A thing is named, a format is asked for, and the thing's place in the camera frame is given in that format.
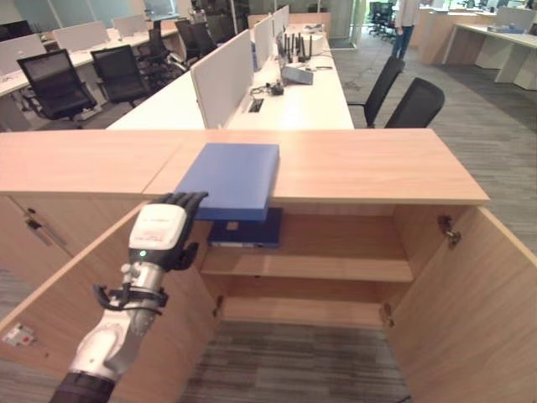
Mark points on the plain wooden cabinet door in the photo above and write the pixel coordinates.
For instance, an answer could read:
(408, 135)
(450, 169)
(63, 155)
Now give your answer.
(470, 315)

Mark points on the white table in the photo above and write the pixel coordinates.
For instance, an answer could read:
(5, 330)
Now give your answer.
(503, 50)

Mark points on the large metal door hinge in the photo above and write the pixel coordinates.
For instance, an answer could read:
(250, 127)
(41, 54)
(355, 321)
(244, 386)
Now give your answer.
(449, 233)

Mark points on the dark blue folder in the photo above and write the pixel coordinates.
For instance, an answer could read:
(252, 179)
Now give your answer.
(251, 233)

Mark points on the open wooden office cabinet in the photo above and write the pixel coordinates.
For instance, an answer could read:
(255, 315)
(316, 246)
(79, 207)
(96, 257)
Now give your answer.
(356, 168)

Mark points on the grey open laptop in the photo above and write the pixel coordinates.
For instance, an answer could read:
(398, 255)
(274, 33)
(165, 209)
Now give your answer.
(298, 76)

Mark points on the closed wooden cabinet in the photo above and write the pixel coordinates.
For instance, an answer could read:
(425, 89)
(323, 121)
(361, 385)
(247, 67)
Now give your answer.
(75, 159)

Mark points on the small metal door hinge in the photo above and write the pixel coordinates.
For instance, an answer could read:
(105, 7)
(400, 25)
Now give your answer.
(387, 315)

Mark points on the black router with antennas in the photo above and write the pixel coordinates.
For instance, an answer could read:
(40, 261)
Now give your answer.
(287, 48)
(304, 48)

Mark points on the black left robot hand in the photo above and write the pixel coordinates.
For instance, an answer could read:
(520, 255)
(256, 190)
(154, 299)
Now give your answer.
(157, 226)

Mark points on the black mesh office chair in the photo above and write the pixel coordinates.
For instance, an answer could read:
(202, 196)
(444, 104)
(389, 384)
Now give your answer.
(379, 92)
(54, 84)
(157, 46)
(197, 38)
(419, 105)
(117, 73)

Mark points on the white flat object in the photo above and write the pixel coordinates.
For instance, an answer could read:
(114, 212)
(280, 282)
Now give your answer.
(314, 28)

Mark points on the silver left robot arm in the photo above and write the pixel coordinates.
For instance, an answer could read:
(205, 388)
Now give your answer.
(105, 348)

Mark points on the large white desk partition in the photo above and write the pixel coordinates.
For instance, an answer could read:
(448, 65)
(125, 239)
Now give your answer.
(222, 80)

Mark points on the wooden cabinet door with sticker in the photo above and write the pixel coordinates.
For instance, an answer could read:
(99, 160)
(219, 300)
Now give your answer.
(71, 294)

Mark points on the white desk row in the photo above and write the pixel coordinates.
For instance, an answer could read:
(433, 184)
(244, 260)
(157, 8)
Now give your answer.
(79, 59)

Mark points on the wooden cabinet shelf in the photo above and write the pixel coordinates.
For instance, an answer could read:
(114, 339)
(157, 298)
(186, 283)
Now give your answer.
(314, 266)

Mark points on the wooden counter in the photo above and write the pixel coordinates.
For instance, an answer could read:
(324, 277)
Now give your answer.
(444, 38)

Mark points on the long white office desk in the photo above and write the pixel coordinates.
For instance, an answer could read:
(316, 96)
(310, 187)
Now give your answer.
(163, 109)
(310, 101)

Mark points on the wooden cabinet behind desks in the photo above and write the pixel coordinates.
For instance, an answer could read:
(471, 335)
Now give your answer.
(310, 19)

